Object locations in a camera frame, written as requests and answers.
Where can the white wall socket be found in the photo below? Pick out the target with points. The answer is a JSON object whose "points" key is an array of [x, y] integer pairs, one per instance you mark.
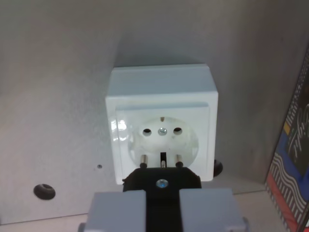
{"points": [[164, 91]]}

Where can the black two-pin power plug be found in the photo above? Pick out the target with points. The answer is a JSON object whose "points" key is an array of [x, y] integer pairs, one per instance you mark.
{"points": [[149, 178]]}

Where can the grey metal mounting plate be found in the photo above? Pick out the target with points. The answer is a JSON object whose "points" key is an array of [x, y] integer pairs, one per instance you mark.
{"points": [[60, 96]]}

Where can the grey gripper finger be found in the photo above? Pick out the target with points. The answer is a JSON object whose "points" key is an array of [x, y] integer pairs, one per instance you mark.
{"points": [[207, 212], [116, 212]]}

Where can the black rubber grommet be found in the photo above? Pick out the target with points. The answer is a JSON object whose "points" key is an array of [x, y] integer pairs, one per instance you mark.
{"points": [[218, 168], [44, 191]]}

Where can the dark patterned mint chocolate box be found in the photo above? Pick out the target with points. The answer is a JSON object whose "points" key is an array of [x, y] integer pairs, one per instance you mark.
{"points": [[293, 169]]}

